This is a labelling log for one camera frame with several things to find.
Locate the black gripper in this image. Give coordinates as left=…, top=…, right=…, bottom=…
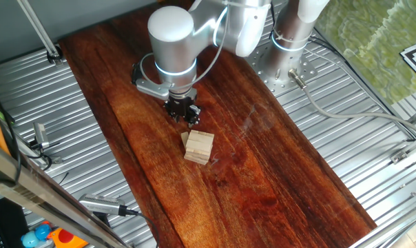
left=164, top=96, right=202, bottom=127

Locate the reddish brown wooden board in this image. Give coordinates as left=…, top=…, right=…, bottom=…
left=58, top=0, right=378, bottom=248

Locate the black pole clamp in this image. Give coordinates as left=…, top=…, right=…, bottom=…
left=45, top=43, right=65, bottom=67

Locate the orange emergency stop box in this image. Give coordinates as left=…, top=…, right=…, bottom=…
left=46, top=227, right=89, bottom=248

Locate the silver support pole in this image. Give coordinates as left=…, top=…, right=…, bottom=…
left=16, top=0, right=59, bottom=58

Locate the blue plastic toy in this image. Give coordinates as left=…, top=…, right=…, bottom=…
left=20, top=220, right=53, bottom=248

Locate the green marbled panel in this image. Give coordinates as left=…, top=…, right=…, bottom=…
left=313, top=0, right=416, bottom=106

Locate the black device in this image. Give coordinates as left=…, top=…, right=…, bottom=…
left=0, top=198, right=30, bottom=248

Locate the silver camera mounting bracket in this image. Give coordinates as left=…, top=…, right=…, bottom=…
left=135, top=78, right=171, bottom=101

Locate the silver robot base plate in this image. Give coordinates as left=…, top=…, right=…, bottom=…
left=245, top=48, right=319, bottom=98

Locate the black camera cable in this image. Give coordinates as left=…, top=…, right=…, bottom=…
left=24, top=137, right=54, bottom=172
left=118, top=205, right=160, bottom=248

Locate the grey cable with metal connector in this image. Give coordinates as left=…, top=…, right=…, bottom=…
left=287, top=68, right=416, bottom=138

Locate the silver depth camera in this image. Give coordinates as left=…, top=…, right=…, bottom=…
left=78, top=193, right=127, bottom=217
left=33, top=122, right=50, bottom=149

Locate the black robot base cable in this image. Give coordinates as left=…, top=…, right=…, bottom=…
left=307, top=34, right=416, bottom=141

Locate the metal frame beam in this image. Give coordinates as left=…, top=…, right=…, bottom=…
left=0, top=136, right=133, bottom=248

